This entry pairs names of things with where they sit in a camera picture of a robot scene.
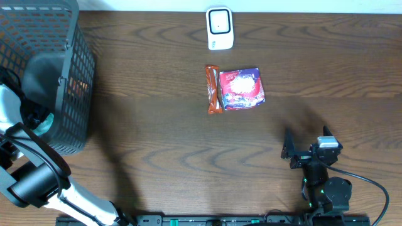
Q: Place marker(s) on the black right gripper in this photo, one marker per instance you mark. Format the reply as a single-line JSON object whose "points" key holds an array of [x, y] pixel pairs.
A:
{"points": [[304, 157]]}

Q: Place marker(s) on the red purple pad packet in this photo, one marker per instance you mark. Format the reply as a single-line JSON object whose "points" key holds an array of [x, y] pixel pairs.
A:
{"points": [[241, 89]]}

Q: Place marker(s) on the red snack bar wrapper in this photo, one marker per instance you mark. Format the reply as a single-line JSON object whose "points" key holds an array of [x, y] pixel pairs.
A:
{"points": [[211, 72]]}

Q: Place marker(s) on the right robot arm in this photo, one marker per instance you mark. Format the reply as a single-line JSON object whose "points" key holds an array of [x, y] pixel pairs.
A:
{"points": [[328, 197]]}

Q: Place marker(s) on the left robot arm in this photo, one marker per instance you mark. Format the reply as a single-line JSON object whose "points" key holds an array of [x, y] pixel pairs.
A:
{"points": [[32, 173]]}

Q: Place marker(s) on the white barcode scanner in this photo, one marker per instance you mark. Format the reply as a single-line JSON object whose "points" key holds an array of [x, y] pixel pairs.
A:
{"points": [[220, 30]]}

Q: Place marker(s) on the grey plastic mesh basket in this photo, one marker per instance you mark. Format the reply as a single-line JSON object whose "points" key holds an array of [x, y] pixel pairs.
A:
{"points": [[42, 43]]}

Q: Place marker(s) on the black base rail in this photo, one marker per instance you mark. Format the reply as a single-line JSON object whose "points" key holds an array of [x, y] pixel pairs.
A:
{"points": [[274, 219]]}

